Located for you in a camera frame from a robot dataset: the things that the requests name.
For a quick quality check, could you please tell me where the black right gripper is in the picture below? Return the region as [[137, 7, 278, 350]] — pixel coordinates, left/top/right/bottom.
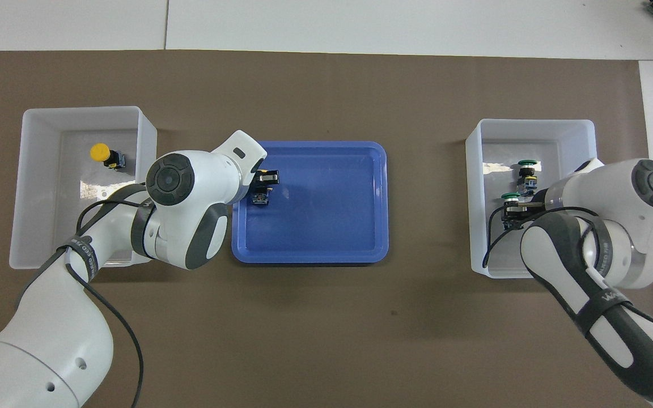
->
[[502, 198, 552, 223]]

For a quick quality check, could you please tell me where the blue plastic tray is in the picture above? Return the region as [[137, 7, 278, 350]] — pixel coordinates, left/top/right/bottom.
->
[[231, 141, 389, 265]]

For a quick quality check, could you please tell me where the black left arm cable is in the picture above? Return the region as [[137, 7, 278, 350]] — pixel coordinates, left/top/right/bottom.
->
[[54, 181, 146, 408]]

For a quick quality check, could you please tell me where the green push button switch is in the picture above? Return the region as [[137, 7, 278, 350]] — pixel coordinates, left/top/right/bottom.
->
[[501, 192, 523, 231], [516, 160, 542, 197]]

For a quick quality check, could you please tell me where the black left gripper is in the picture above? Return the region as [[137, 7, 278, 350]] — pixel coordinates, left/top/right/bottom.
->
[[245, 168, 280, 197]]

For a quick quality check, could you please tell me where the yellow push button switch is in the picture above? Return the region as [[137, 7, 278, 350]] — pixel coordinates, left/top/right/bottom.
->
[[90, 143, 126, 170], [251, 161, 274, 207]]

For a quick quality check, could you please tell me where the translucent white plastic box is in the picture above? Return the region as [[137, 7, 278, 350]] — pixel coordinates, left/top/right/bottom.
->
[[465, 118, 608, 279], [9, 106, 158, 270]]

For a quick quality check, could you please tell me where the brown paper table mat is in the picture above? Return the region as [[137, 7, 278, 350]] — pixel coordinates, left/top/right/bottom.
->
[[0, 50, 653, 408]]

